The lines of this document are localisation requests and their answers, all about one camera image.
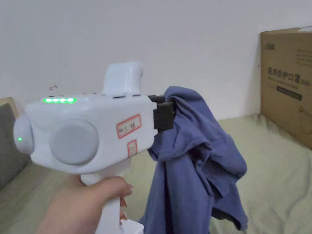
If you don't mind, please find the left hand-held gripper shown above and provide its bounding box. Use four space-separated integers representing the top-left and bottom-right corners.
7 58 187 234

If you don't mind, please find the dark blue shirt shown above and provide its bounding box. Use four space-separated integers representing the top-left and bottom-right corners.
127 80 254 234

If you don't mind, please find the person's left hand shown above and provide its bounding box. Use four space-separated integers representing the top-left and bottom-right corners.
15 170 139 234

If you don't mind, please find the bed with pale green sheet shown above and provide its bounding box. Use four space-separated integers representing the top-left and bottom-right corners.
0 107 312 234

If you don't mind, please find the brown cardboard carton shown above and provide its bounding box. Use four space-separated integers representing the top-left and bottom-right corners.
252 26 312 168

